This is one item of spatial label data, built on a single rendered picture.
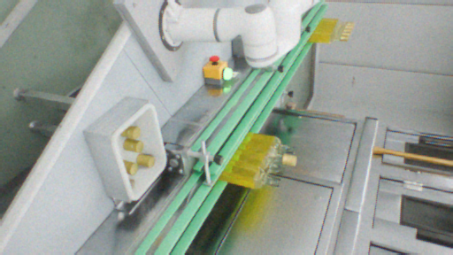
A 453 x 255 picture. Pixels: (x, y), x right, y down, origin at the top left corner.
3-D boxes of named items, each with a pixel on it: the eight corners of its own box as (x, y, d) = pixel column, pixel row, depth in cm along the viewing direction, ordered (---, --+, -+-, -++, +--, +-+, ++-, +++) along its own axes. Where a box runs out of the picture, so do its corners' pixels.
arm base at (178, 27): (151, 19, 97) (203, 19, 92) (166, -15, 102) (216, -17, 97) (173, 55, 110) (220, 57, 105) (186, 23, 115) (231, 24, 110)
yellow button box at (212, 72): (203, 83, 139) (221, 85, 136) (201, 65, 135) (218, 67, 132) (211, 75, 144) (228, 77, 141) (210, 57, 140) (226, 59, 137)
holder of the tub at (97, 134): (112, 209, 101) (134, 217, 98) (81, 130, 85) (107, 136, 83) (147, 171, 114) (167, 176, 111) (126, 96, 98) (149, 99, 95)
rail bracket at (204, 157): (187, 181, 110) (223, 191, 106) (178, 138, 101) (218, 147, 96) (191, 175, 113) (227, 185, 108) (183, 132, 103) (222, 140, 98)
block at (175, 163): (166, 173, 112) (185, 178, 109) (160, 149, 107) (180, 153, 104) (172, 166, 115) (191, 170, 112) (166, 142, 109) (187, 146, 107)
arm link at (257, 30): (222, -2, 101) (277, -3, 95) (229, 40, 110) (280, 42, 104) (210, 14, 95) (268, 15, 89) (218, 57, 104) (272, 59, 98)
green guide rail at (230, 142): (193, 170, 113) (215, 175, 110) (192, 167, 113) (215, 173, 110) (316, 4, 241) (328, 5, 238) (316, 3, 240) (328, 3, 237)
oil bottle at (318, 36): (297, 41, 213) (347, 45, 202) (298, 32, 209) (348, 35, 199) (300, 38, 217) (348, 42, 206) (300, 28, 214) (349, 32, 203)
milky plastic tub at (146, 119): (108, 197, 98) (134, 205, 94) (82, 130, 85) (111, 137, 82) (144, 158, 110) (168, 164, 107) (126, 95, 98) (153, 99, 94)
